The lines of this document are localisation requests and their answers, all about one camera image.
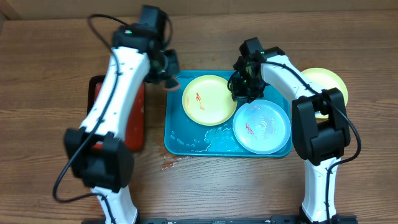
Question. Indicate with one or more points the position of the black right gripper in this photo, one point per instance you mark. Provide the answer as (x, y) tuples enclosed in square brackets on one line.
[(240, 94)]

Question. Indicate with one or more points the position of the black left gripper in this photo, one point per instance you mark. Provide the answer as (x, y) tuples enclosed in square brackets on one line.
[(173, 68)]

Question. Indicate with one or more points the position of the green plate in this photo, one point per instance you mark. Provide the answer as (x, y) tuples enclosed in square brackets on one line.
[(207, 101), (328, 79)]

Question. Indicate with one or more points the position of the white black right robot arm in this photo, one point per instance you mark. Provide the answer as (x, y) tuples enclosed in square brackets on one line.
[(320, 127)]

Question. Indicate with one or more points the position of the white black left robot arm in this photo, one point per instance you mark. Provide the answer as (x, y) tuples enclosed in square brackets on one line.
[(96, 150)]

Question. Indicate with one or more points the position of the teal plastic serving tray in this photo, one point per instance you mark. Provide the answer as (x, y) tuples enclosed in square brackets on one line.
[(185, 137)]

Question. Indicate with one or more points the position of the black tray with red liquid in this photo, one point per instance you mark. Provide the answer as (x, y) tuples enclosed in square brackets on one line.
[(134, 139)]

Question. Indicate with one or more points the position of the light blue plate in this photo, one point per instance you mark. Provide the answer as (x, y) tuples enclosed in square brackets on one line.
[(262, 127)]

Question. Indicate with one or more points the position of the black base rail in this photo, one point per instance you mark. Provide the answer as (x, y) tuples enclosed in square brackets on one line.
[(276, 219)]

